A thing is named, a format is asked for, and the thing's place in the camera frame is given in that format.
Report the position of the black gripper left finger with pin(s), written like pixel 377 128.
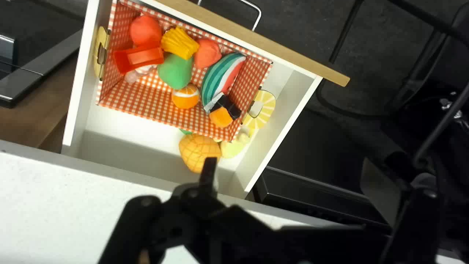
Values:
pixel 134 229

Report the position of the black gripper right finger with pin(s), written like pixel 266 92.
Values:
pixel 210 220

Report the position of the pineapple plush toy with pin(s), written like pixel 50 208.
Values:
pixel 195 148

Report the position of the white drawer with wooden front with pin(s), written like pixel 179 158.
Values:
pixel 147 141

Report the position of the pale yellow toy piece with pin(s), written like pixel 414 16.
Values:
pixel 232 147

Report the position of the orange and black toy sushi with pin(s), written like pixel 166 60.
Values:
pixel 222 114

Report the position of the toy orange half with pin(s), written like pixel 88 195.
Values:
pixel 185 97

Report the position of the red checkered toy basket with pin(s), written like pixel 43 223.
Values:
pixel 147 100

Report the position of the toy watermelon slice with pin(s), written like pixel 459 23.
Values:
pixel 220 81

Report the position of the green toy pear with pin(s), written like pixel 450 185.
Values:
pixel 175 72

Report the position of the white toy piece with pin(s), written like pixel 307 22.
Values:
pixel 137 73

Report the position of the red-orange toy strawberry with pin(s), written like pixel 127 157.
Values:
pixel 207 53

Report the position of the yellow toy fries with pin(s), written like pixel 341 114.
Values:
pixel 179 42

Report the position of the red toy tomato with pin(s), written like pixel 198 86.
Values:
pixel 146 29

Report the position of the wooden base cabinets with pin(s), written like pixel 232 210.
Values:
pixel 30 117

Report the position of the dark under-counter appliance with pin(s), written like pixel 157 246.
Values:
pixel 30 73

